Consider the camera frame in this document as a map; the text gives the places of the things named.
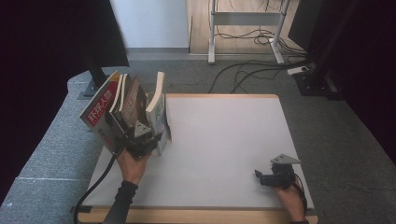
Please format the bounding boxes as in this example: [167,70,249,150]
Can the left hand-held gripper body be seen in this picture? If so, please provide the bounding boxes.
[125,120,163,160]

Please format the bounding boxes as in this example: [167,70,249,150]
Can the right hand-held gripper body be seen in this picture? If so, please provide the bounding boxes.
[269,153,302,189]

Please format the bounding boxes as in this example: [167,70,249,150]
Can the thin red cover magazine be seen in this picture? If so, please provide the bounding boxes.
[119,75,149,133]

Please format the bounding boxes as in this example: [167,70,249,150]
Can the portrait cover magazine red banner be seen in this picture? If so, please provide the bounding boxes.
[78,70,126,157]

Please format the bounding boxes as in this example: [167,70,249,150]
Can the person's left hand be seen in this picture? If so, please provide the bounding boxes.
[117,148,152,187]

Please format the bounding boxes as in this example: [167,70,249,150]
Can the person's right hand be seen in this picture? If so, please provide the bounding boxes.
[273,181,307,223]

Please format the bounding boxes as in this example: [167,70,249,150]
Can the black stand with square base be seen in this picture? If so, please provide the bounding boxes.
[81,46,124,98]

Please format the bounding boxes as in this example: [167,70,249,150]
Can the black tape strip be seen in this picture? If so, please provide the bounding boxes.
[70,204,93,216]

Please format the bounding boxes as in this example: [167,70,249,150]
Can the black stand with dark base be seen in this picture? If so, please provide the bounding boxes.
[293,0,345,101]

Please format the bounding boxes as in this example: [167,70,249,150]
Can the white power strip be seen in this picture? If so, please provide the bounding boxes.
[286,65,310,77]

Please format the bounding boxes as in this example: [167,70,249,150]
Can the dark curtain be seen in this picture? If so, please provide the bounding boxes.
[288,0,396,164]
[0,0,131,203]

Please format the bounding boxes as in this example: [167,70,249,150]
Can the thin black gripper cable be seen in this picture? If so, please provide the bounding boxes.
[292,173,310,216]

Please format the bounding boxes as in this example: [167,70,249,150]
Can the thick black gripper cable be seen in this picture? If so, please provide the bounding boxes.
[72,145,126,224]

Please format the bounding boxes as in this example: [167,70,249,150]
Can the black floor cables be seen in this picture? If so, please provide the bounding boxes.
[207,58,316,94]

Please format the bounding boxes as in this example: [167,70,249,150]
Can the tangled cables under desk frame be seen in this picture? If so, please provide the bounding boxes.
[214,26,308,58]

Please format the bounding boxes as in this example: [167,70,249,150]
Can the white metal desk frame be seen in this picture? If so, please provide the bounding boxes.
[207,0,292,65]

